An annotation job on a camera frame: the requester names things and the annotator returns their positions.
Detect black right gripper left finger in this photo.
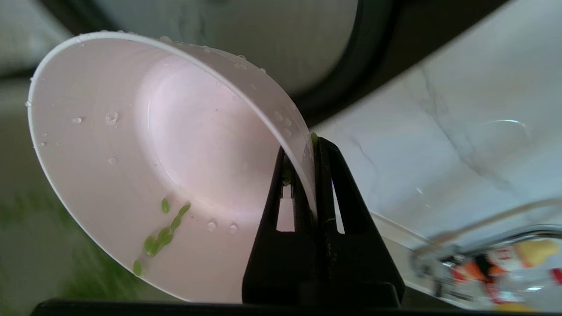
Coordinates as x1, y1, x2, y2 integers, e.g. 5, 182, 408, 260
242, 147, 318, 304

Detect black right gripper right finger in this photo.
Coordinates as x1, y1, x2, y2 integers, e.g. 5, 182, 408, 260
316, 137, 406, 306

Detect chopped green scallions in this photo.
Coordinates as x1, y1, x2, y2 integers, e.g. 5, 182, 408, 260
0, 184, 192, 303

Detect white bowl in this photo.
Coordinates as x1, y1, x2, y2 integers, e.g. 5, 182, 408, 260
27, 31, 318, 304

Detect black rice cooker lid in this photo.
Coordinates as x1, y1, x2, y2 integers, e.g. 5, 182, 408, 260
40, 0, 505, 128

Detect grey inner pot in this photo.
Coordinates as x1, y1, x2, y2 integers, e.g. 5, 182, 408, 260
0, 79, 194, 304

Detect chrome faucet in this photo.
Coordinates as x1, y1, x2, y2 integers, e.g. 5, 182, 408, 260
411, 197, 562, 308

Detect orange red item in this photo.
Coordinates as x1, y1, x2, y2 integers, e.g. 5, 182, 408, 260
452, 239, 562, 310

